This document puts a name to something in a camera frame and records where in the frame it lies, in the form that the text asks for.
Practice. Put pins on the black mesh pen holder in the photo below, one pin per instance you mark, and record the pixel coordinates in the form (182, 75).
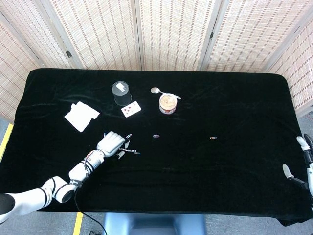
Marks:
(121, 99)

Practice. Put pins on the metal screen hinge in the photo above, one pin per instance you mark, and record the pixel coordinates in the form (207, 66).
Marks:
(69, 54)
(211, 34)

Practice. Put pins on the white folded paper napkin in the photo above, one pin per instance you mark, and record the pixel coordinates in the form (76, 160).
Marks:
(80, 117)

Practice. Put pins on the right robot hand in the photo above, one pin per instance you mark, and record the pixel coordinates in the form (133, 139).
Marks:
(302, 183)

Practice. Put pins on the playing card with red pips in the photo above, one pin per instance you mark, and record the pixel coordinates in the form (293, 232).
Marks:
(131, 109)

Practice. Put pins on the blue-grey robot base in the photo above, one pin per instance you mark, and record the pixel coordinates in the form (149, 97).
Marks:
(154, 224)

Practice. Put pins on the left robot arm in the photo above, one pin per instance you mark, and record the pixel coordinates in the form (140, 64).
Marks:
(78, 172)

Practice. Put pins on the woven bamboo folding screen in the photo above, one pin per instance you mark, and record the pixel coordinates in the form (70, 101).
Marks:
(171, 36)

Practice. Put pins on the white card in holder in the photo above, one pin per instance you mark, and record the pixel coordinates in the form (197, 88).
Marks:
(120, 87)

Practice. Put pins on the open peanut butter jar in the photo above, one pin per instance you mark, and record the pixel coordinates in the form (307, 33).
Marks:
(167, 104)

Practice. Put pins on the yellow floor tape strip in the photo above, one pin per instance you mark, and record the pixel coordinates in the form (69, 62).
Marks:
(78, 223)
(6, 139)

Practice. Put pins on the metal spoon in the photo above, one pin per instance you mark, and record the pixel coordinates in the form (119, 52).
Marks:
(154, 90)

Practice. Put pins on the black velvet tablecloth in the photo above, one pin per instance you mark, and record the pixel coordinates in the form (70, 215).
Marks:
(195, 171)

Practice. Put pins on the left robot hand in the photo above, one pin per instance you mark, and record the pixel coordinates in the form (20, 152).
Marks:
(110, 144)

